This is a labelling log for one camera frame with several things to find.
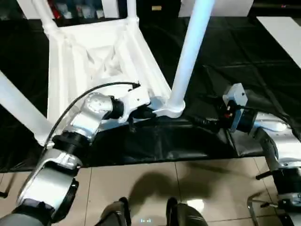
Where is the white plastic table leg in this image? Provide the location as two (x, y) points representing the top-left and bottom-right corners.
(166, 0), (216, 112)
(0, 70), (52, 145)
(32, 0), (59, 34)
(126, 0), (140, 24)

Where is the white plastic table top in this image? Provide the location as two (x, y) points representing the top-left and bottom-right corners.
(35, 17), (187, 148)

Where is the black work mat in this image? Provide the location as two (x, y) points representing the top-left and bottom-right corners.
(0, 15), (301, 174)

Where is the black metal stand bar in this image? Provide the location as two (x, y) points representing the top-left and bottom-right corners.
(255, 170), (278, 181)

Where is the grey right robot foot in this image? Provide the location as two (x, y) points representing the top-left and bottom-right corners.
(166, 197), (208, 226)

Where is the grey robot foot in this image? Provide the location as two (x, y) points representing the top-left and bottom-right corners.
(166, 197), (208, 226)
(102, 196), (132, 226)

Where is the thin grey tripod stand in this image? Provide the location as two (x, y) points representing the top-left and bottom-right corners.
(246, 191), (283, 226)

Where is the flat white board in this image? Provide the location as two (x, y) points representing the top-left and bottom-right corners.
(255, 15), (301, 65)

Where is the grey left robot foot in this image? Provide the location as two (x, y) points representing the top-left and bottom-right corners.
(102, 196), (132, 226)

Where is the black box with gold label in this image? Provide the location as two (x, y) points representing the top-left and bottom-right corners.
(138, 0), (182, 19)

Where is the white glass door cabinet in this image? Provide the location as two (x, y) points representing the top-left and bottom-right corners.
(16, 0), (129, 21)

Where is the black monitor with red logo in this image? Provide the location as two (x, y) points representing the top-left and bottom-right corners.
(253, 3), (301, 10)

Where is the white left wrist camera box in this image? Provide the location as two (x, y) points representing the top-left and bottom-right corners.
(118, 85), (151, 125)

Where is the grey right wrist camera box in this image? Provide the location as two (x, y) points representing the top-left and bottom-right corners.
(222, 82), (249, 133)

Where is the black metal table frame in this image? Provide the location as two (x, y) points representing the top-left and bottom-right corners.
(0, 172), (17, 199)

